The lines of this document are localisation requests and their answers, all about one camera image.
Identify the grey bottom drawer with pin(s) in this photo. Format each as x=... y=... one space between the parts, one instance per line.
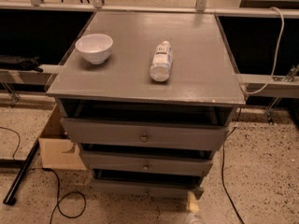
x=146 y=184

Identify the grey drawer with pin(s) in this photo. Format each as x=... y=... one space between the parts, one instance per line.
x=143 y=134
x=145 y=163
x=146 y=184

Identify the grey middle drawer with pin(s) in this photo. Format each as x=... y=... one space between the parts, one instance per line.
x=145 y=163

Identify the grey drawer cabinet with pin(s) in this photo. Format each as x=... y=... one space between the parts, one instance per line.
x=202 y=89

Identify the grey top drawer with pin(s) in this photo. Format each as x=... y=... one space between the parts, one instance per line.
x=143 y=134

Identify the clear plastic water bottle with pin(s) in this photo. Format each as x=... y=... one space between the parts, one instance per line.
x=160 y=69

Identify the cardboard box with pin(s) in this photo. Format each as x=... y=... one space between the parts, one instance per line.
x=56 y=150

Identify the black metal bar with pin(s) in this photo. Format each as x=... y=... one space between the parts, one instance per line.
x=23 y=166

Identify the white bowl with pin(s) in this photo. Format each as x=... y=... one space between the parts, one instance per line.
x=95 y=48

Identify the black bag on rail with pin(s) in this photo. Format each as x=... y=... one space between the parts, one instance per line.
x=19 y=63

